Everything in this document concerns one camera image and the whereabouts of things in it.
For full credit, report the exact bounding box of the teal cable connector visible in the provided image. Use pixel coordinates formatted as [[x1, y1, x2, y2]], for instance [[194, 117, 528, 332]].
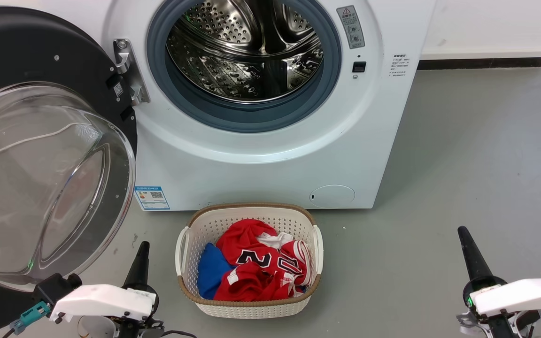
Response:
[[10, 301, 51, 335]]

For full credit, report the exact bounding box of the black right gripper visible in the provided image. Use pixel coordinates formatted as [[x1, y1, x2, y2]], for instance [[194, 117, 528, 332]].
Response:
[[456, 226, 540, 338]]

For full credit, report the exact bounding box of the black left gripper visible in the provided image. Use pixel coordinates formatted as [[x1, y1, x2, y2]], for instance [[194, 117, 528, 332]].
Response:
[[78, 241, 165, 338]]

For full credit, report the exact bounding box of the white floor cable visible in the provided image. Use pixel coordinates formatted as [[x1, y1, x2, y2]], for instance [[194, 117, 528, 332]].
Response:
[[0, 123, 89, 163]]

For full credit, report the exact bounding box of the silver metal door hinge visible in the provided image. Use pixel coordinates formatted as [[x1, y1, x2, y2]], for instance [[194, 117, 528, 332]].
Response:
[[113, 39, 151, 107]]

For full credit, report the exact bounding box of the round white filter cover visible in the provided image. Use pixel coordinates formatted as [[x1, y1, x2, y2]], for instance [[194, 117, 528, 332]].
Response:
[[309, 184, 356, 209]]

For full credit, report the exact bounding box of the black round glass washer door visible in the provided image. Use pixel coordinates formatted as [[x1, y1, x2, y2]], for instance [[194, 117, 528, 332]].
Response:
[[0, 6, 139, 338]]

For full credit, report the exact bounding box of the grey warning sticker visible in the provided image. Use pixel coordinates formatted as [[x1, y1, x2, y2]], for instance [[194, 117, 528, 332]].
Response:
[[336, 6, 365, 50]]

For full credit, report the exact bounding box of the blue garment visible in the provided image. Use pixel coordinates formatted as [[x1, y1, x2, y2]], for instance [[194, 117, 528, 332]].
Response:
[[197, 242, 235, 300]]

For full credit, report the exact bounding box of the white front-load washing machine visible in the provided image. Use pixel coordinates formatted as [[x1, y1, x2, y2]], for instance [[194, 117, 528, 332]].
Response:
[[64, 0, 438, 212]]

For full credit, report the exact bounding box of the white woven-rim laundry basket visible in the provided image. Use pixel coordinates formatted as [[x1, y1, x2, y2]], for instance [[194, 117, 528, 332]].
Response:
[[175, 202, 324, 320]]

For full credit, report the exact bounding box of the blue energy label sticker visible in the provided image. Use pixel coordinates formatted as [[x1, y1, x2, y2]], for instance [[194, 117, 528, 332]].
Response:
[[134, 186, 170, 211]]

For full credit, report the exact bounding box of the red basketball jersey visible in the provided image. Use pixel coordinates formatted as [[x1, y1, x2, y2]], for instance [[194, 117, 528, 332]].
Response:
[[213, 219, 312, 302]]

